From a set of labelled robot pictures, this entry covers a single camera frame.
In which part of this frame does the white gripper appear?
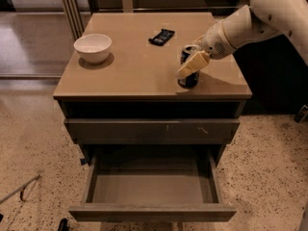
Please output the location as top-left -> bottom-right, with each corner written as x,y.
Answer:
176,20 -> 236,79

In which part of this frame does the blue pepsi can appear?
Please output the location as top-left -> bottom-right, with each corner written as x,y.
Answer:
178,44 -> 200,89

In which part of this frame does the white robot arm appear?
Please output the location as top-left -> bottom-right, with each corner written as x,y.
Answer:
177,0 -> 308,79

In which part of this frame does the closed top drawer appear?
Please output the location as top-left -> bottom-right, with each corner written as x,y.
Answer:
64,118 -> 240,144

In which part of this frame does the grey drawer cabinet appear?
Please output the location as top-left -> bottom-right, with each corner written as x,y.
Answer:
52,12 -> 253,231

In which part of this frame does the open middle drawer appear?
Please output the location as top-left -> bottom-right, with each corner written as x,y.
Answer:
69,145 -> 236,222

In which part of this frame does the dark snack bar packet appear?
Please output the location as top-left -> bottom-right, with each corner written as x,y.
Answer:
148,29 -> 175,46

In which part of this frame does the white ceramic bowl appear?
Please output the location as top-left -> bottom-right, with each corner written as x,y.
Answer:
74,34 -> 112,64

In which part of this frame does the black object at floor edge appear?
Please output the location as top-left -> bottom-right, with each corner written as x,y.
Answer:
57,218 -> 68,231

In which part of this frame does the metal rod on floor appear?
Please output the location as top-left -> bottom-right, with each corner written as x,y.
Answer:
0,174 -> 40,204

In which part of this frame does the dark object by wall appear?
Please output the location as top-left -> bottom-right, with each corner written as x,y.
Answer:
294,105 -> 308,123

